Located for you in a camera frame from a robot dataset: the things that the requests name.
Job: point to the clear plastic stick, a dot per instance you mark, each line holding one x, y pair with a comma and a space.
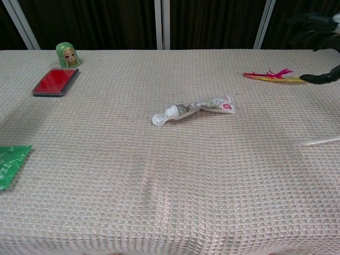
321, 140

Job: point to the white metal frame post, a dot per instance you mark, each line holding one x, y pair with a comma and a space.
25, 29
264, 26
158, 26
166, 26

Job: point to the white printed toothpaste tube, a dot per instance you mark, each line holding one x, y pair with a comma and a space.
202, 106

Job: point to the red ink pad box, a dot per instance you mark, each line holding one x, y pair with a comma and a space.
55, 82

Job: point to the beige waffle tablecloth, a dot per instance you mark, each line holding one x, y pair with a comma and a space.
159, 172

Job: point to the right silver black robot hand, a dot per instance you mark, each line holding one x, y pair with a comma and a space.
318, 29

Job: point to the pink yellow feather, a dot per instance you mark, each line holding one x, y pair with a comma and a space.
276, 77

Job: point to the green tea packet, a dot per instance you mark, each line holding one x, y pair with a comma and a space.
10, 164

